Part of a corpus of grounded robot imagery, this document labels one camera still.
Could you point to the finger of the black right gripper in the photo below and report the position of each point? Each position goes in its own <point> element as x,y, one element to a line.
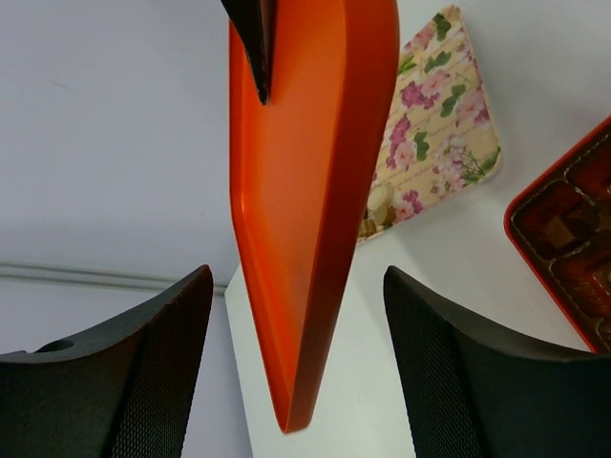
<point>254,21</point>

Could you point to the orange box lid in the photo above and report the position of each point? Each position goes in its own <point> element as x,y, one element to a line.
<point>300,168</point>

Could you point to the orange chocolate box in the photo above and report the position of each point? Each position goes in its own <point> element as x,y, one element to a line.
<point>560,225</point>

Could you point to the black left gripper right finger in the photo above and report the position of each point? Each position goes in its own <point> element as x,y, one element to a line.
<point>475,388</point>

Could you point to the floral tray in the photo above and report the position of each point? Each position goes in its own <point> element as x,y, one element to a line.
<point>440,138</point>

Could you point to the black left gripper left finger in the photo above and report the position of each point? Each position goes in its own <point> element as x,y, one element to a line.
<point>122,388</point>

